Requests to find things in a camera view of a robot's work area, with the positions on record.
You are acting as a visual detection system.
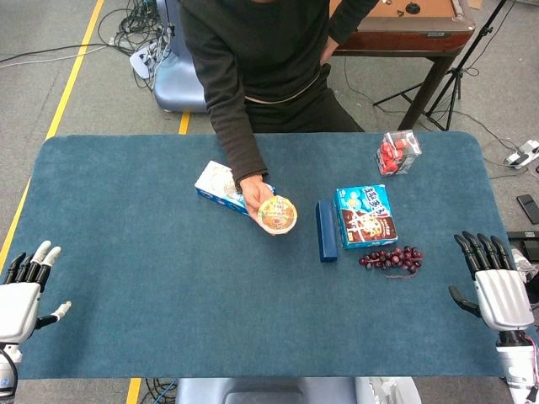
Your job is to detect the person's left hand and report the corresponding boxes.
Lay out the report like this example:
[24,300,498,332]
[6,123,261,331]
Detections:
[318,36,340,68]

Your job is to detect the person's right hand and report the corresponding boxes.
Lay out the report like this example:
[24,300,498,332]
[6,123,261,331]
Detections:
[238,173,275,231]

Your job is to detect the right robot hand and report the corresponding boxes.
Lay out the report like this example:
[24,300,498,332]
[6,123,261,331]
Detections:
[448,230,536,347]

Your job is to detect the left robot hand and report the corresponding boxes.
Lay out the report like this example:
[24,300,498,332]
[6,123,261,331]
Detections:
[0,240,72,344]

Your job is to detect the orange jelly cup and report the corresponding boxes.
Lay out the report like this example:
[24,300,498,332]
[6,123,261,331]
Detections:
[257,194,299,235]

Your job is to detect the person's left forearm dark sleeve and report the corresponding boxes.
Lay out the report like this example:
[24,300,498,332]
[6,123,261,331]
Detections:
[328,0,380,45]

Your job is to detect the person's right forearm dark sleeve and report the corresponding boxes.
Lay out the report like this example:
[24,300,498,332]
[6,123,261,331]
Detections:
[205,94,270,193]

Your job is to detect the blue white cookie box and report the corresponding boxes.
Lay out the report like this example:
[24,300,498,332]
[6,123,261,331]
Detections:
[194,160,278,218]

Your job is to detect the person torso dark sweater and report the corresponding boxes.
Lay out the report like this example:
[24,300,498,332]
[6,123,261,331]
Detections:
[179,0,380,134]

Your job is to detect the black floor device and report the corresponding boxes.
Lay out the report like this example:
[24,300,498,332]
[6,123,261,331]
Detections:
[506,230,539,254]

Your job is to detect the brown pool table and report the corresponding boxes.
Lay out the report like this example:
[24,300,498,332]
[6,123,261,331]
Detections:
[328,0,478,132]

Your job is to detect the dark blue rectangular box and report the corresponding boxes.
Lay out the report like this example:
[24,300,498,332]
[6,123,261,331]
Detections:
[315,199,341,263]

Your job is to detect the black phone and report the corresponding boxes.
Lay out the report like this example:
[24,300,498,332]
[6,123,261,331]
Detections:
[516,194,539,226]

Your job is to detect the blue chocolate chip cookie box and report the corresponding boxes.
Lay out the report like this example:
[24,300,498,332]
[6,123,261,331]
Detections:
[334,183,399,251]

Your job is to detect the purple grape bunch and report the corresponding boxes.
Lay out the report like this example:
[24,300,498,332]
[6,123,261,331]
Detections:
[358,245,425,274]

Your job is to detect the clear box with red pieces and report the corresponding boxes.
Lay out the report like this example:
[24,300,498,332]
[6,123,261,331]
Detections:
[373,130,424,178]

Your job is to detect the black tripod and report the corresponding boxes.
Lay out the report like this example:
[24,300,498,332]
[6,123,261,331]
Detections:
[372,0,511,132]

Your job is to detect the blue table mat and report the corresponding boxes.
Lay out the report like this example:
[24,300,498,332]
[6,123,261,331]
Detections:
[7,130,513,380]

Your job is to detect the pale blue machine housing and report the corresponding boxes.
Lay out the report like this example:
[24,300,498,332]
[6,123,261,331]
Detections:
[152,0,208,114]

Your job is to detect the white power strip with plugs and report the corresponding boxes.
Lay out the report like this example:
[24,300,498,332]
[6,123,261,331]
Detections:
[128,40,170,80]

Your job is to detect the pale blue robot torso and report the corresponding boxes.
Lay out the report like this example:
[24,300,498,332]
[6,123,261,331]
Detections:
[173,376,423,404]

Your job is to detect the pink white wrist wire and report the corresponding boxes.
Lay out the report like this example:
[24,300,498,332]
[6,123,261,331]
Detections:
[526,332,539,399]

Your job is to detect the black cable bundle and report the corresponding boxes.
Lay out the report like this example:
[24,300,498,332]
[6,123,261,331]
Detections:
[97,0,176,92]

